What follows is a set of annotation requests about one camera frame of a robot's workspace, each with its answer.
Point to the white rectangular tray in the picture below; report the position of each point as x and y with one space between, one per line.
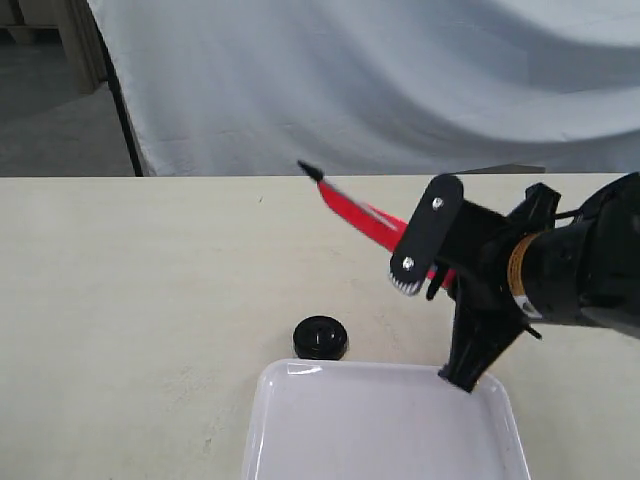
361 420

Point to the wooden furniture in background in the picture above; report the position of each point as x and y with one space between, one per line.
69 22

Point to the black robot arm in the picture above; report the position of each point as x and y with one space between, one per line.
584 271

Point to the white draped backdrop cloth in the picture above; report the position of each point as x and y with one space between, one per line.
249 87

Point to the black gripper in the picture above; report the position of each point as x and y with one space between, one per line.
447 231

